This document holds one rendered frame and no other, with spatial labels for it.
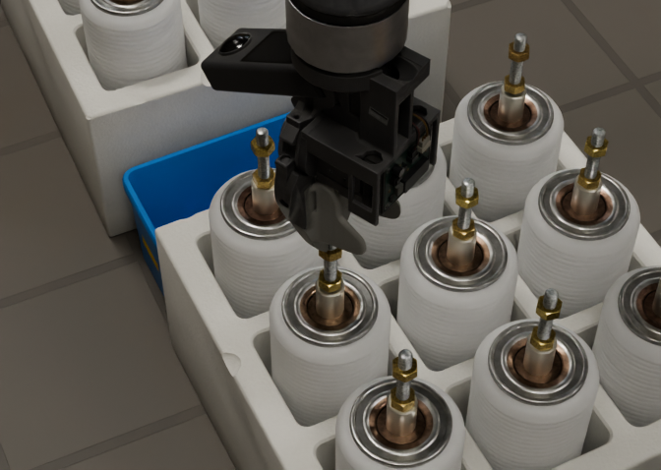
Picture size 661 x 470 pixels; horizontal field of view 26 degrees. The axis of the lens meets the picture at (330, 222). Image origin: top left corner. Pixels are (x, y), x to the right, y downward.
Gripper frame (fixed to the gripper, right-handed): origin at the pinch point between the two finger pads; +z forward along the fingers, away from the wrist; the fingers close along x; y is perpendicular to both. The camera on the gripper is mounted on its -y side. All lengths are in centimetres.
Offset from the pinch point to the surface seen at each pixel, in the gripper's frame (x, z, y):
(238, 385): -6.5, 16.8, -3.7
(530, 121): 26.4, 9.2, 2.6
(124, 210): 9.6, 30.9, -33.1
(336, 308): -0.5, 8.1, 1.7
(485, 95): 26.6, 9.1, -2.2
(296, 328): -3.4, 9.0, 0.1
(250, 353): -3.6, 16.5, -4.8
